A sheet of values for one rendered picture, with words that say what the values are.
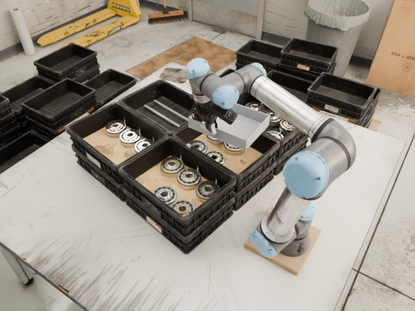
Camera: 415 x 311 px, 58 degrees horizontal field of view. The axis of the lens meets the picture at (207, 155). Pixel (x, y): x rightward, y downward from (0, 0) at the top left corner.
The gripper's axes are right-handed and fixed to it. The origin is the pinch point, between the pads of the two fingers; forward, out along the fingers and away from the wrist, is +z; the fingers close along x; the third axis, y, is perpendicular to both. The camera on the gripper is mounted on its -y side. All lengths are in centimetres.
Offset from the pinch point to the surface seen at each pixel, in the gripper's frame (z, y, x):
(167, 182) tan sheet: 19.4, 16.2, 20.5
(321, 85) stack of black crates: 101, -6, -129
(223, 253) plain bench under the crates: 28.7, -17.8, 35.2
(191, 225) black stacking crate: 10.8, -6.9, 35.4
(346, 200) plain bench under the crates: 44, -53, -15
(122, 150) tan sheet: 21, 46, 14
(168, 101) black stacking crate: 34, 50, -29
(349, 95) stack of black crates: 100, -29, -126
